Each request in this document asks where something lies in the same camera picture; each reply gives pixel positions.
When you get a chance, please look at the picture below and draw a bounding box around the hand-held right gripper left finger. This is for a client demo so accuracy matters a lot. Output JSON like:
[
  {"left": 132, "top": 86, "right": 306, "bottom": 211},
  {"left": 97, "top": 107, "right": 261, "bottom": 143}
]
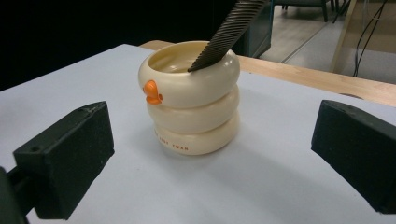
[{"left": 12, "top": 100, "right": 116, "bottom": 221}]

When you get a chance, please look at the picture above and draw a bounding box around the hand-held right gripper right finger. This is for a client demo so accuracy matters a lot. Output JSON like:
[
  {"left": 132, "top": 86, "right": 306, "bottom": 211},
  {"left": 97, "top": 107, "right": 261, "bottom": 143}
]
[{"left": 310, "top": 99, "right": 396, "bottom": 216}]

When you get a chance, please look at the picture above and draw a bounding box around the cream ringed cup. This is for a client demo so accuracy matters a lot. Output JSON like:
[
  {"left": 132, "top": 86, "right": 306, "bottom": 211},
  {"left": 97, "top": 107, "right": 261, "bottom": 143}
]
[{"left": 137, "top": 40, "right": 242, "bottom": 156}]

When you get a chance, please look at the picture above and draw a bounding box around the black comb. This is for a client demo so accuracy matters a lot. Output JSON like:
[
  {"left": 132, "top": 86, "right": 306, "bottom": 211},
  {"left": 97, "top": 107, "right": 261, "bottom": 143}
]
[{"left": 187, "top": 0, "right": 271, "bottom": 74}]

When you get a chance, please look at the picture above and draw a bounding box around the wooden table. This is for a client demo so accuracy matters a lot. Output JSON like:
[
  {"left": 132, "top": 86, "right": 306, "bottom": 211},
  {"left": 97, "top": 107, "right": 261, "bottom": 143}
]
[{"left": 138, "top": 39, "right": 396, "bottom": 108}]

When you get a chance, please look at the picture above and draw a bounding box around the light wooden shelf unit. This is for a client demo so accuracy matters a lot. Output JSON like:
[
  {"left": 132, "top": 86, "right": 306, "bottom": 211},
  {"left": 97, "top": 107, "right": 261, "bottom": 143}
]
[{"left": 329, "top": 0, "right": 396, "bottom": 86}]

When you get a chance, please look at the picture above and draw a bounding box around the dark chair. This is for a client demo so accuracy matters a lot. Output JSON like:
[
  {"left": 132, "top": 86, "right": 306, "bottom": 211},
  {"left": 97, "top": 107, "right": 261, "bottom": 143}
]
[{"left": 274, "top": 0, "right": 336, "bottom": 23}]

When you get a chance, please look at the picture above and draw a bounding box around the dark cabinet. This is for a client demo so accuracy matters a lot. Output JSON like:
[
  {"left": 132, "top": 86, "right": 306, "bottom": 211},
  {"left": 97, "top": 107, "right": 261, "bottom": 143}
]
[{"left": 232, "top": 0, "right": 276, "bottom": 59}]

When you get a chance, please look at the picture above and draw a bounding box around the black hanging cable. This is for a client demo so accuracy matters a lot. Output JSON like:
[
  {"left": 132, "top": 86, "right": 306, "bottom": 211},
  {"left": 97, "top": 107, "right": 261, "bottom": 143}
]
[{"left": 352, "top": 0, "right": 390, "bottom": 78}]

